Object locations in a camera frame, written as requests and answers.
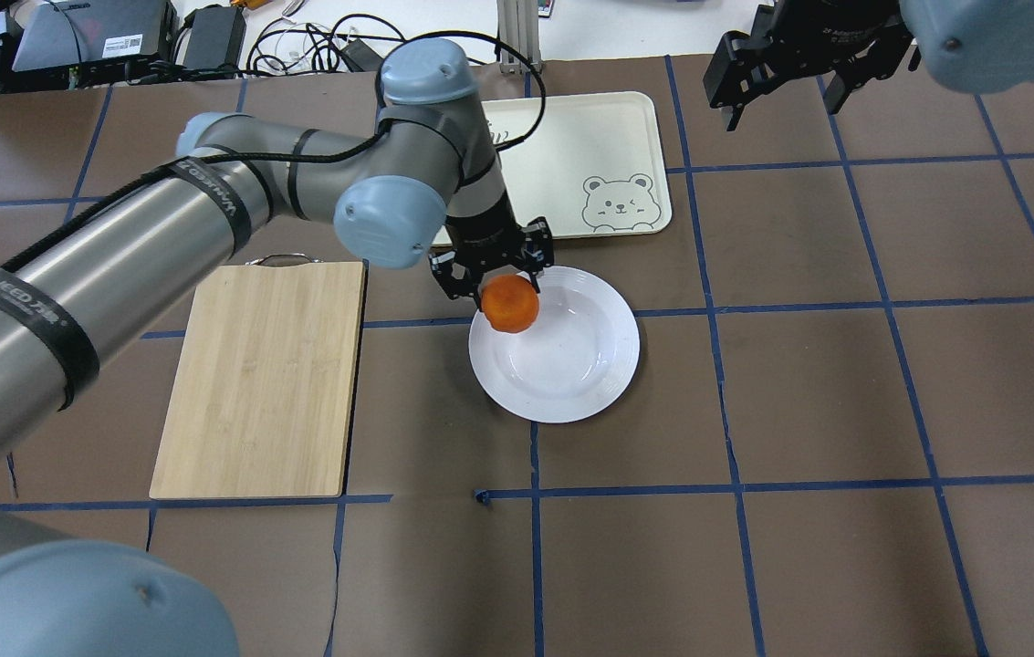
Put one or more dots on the aluminium frame post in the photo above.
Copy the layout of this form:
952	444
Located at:
519	28

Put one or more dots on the bamboo cutting board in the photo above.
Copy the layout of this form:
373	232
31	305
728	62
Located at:
261	405

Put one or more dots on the cream tray with bear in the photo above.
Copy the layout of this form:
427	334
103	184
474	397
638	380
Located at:
594	166

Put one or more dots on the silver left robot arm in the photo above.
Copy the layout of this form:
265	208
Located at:
428	184

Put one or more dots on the black computer box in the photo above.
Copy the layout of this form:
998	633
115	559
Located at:
95	35

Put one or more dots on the white round plate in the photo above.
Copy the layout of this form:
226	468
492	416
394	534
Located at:
576	360

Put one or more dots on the orange fruit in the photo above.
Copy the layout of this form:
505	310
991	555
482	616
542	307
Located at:
510	304

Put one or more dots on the brown paper table mat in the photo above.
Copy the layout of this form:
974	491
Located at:
797	421

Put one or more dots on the black power adapter brick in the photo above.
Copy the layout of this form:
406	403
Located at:
214	37

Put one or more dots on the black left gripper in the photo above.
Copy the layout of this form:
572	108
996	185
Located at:
484	234

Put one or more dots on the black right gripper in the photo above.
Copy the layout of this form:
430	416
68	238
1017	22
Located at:
838	38

